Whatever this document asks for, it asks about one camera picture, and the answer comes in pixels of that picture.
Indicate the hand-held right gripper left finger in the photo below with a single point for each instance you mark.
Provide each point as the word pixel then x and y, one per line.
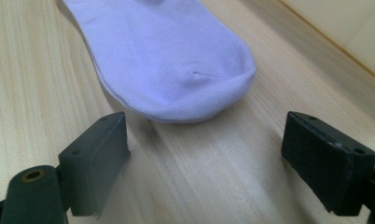
pixel 95 161

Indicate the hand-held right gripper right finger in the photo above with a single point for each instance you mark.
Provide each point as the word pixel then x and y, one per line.
pixel 325 161

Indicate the light purple sock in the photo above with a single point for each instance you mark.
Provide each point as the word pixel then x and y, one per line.
pixel 163 56

